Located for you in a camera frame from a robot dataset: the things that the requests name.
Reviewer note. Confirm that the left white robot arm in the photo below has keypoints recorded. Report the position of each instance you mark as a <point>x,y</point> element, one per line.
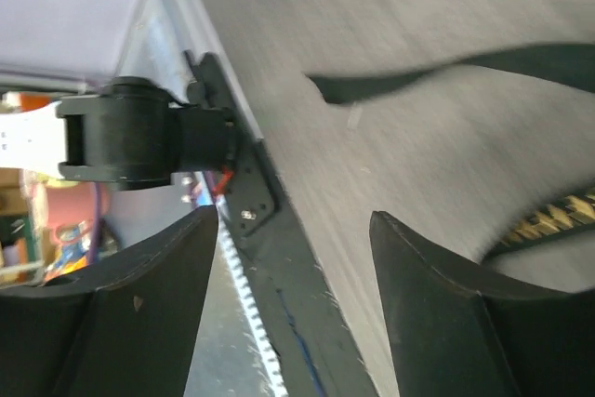
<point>132,134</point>

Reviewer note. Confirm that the black ribbon with gold lettering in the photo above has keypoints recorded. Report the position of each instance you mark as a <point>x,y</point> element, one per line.
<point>527,138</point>

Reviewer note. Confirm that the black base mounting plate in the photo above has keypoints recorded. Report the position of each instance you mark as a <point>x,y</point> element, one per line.
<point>316,350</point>

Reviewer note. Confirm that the white perforated cable duct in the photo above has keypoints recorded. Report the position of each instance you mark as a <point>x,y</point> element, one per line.
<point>268,361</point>

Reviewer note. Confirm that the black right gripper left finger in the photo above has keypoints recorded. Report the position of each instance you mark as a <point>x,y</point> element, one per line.
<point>126,326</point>

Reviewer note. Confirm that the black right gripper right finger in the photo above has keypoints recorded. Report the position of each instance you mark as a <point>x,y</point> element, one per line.
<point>458,329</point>

